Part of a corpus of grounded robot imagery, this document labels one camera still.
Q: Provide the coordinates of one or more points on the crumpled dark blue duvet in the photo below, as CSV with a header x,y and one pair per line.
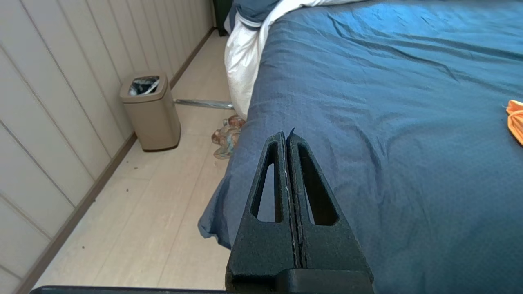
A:
x,y
255,10

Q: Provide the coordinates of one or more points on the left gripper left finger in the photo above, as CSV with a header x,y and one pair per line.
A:
x,y
261,245

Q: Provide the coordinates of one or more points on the brown trash bin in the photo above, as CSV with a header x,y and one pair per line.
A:
x,y
157,118

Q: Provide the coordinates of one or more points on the blue bed sheet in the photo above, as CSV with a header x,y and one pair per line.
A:
x,y
388,122

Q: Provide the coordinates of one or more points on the grey metal rod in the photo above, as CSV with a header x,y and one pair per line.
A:
x,y
204,103

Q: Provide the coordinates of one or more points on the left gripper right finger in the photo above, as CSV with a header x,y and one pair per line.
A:
x,y
327,249

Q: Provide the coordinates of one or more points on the crumpled bin bag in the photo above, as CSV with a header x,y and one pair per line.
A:
x,y
143,85

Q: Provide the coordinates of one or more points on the yellow t-shirt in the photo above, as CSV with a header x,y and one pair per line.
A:
x,y
517,122

